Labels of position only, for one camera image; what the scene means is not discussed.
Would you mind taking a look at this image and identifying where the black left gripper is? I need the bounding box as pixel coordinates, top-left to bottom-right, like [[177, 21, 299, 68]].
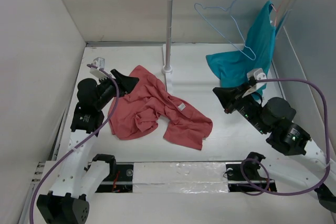
[[94, 69, 138, 110]]

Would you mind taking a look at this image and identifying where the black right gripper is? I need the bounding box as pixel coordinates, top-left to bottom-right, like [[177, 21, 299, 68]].
[[212, 81, 269, 134]]

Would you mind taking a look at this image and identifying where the red t shirt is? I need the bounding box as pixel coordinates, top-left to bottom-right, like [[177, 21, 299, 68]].
[[109, 65, 213, 150]]

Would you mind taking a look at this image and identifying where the blue wire hanger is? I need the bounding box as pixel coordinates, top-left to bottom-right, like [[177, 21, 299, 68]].
[[194, 0, 257, 61]]

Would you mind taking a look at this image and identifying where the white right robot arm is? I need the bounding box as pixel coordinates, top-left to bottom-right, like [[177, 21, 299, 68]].
[[213, 80, 335, 212]]

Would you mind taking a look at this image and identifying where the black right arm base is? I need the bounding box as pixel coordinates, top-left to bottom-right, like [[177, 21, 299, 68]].
[[223, 162, 277, 193]]

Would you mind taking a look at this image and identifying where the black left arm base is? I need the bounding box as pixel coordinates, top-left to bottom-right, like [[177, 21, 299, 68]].
[[96, 163, 134, 193]]

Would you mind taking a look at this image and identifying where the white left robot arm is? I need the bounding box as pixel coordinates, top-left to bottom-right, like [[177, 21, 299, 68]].
[[31, 65, 139, 223]]

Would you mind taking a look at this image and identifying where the teal t shirt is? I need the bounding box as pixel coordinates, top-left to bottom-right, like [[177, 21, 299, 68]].
[[206, 1, 276, 88]]

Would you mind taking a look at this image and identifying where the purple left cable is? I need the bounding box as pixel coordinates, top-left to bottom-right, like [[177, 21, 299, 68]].
[[28, 63, 121, 224]]

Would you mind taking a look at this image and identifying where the purple cable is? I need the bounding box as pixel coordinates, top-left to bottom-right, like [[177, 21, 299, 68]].
[[240, 78, 330, 196], [28, 63, 121, 224]]

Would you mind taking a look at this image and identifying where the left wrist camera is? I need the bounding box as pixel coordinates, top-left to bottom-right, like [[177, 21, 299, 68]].
[[89, 57, 106, 80]]

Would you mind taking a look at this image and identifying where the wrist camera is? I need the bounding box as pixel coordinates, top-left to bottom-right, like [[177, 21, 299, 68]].
[[89, 57, 106, 80], [243, 68, 267, 98]]

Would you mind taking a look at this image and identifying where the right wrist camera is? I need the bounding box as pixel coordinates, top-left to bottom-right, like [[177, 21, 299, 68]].
[[243, 68, 267, 98]]

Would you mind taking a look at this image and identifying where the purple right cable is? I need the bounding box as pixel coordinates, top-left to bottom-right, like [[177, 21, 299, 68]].
[[240, 78, 330, 196]]

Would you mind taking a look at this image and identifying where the pink wire hanger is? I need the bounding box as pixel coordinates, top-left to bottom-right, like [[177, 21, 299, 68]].
[[271, 0, 285, 27]]

